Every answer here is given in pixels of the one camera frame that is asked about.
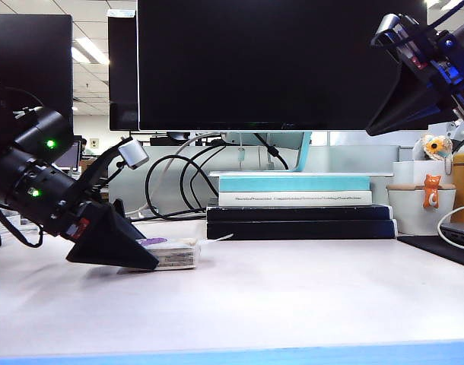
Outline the black looped cable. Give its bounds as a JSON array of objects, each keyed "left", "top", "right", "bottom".
[
  {"left": 180, "top": 142, "right": 225, "bottom": 214},
  {"left": 145, "top": 140, "right": 227, "bottom": 222}
]

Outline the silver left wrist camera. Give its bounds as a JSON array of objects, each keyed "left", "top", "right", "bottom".
[{"left": 117, "top": 138, "right": 150, "bottom": 170}]

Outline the white cable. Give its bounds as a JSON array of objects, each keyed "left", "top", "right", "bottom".
[{"left": 437, "top": 205, "right": 464, "bottom": 256}]

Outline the teal silver monitor stand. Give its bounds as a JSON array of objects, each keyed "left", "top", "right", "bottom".
[{"left": 208, "top": 132, "right": 395, "bottom": 179}]

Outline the white purple tissue packet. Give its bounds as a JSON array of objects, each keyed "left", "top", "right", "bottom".
[{"left": 138, "top": 237, "right": 201, "bottom": 271}]

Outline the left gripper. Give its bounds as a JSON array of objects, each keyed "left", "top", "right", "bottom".
[{"left": 45, "top": 189, "right": 160, "bottom": 271}]

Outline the sunflower plush charm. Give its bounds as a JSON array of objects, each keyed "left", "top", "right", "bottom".
[{"left": 412, "top": 133, "right": 454, "bottom": 176}]

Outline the black flat box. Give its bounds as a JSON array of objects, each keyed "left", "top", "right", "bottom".
[
  {"left": 206, "top": 219, "right": 399, "bottom": 241},
  {"left": 206, "top": 203, "right": 393, "bottom": 222}
]

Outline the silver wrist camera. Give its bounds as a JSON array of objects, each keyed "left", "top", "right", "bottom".
[
  {"left": 117, "top": 138, "right": 150, "bottom": 170},
  {"left": 374, "top": 14, "right": 402, "bottom": 43}
]

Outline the teal book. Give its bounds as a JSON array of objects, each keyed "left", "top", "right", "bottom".
[{"left": 218, "top": 176, "right": 372, "bottom": 193}]

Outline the grey laptop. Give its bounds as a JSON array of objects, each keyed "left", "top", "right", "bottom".
[{"left": 439, "top": 222, "right": 464, "bottom": 248}]

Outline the white book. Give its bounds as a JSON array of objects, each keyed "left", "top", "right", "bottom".
[{"left": 218, "top": 191, "right": 373, "bottom": 208}]

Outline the black monitor with white sticker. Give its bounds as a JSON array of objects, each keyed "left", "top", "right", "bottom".
[{"left": 107, "top": 10, "right": 140, "bottom": 133}]

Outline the black cable with ferrite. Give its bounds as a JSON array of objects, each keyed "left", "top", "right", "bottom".
[{"left": 127, "top": 211, "right": 209, "bottom": 224}]

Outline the black mouse pad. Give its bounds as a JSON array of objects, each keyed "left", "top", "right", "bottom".
[{"left": 397, "top": 235, "right": 464, "bottom": 271}]

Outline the white square holder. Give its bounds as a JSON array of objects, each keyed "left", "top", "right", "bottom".
[{"left": 391, "top": 161, "right": 452, "bottom": 187}]

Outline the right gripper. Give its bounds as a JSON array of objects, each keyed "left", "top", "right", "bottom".
[{"left": 365, "top": 17, "right": 464, "bottom": 137}]

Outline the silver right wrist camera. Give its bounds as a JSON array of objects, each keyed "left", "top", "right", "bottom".
[{"left": 374, "top": 14, "right": 402, "bottom": 43}]

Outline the black AOC monitor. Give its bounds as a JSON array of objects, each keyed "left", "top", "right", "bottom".
[{"left": 137, "top": 0, "right": 429, "bottom": 132}]

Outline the black computer monitor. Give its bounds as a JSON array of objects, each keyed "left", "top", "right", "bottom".
[{"left": 0, "top": 14, "right": 74, "bottom": 145}]

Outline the black monitor power cable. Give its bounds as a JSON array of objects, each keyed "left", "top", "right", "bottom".
[{"left": 253, "top": 132, "right": 291, "bottom": 171}]

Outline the white cup wooden lid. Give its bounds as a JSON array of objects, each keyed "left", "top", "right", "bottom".
[{"left": 386, "top": 184, "right": 456, "bottom": 236}]

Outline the grey partition panel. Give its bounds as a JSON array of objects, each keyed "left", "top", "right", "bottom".
[{"left": 107, "top": 145, "right": 401, "bottom": 214}]

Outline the small purple-screen monitor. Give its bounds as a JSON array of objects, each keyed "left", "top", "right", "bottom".
[{"left": 52, "top": 137, "right": 83, "bottom": 173}]

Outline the orange cat figurine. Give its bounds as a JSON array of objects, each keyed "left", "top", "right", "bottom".
[{"left": 422, "top": 174, "right": 442, "bottom": 210}]

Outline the wooden cabinet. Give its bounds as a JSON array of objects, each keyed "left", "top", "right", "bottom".
[{"left": 79, "top": 159, "right": 110, "bottom": 179}]

